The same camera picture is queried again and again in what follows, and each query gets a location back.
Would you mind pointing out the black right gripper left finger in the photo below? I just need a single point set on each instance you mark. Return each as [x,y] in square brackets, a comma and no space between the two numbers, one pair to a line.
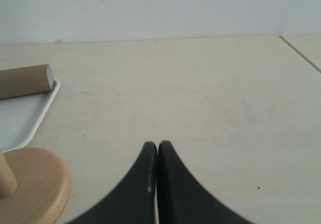
[132,199]

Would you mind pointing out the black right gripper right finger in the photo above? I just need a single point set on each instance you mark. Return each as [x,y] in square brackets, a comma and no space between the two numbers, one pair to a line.
[181,198]

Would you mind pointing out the brown cardboard tube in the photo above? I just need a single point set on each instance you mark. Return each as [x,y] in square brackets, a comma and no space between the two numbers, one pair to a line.
[26,80]

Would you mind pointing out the wooden paper towel holder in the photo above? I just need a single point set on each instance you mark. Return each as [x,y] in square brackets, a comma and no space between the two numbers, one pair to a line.
[35,186]

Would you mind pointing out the white rectangular tray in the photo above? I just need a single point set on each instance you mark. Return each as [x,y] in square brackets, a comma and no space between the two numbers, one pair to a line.
[21,117]

